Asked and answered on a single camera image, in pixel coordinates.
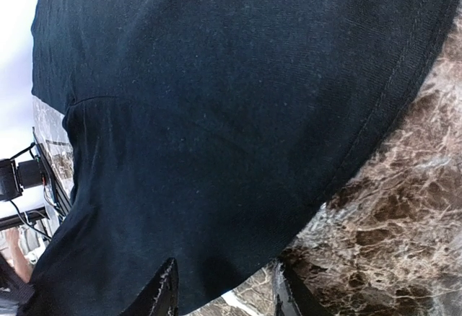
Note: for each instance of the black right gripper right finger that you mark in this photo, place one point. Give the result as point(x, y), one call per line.
point(291, 296)

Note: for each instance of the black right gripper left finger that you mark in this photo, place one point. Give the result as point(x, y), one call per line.
point(160, 296)

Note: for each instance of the black t-shirt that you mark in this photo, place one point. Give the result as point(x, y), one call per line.
point(212, 131)

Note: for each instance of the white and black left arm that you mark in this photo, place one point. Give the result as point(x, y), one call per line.
point(15, 177)

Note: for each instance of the black aluminium front rail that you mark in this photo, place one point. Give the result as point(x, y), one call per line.
point(46, 215)

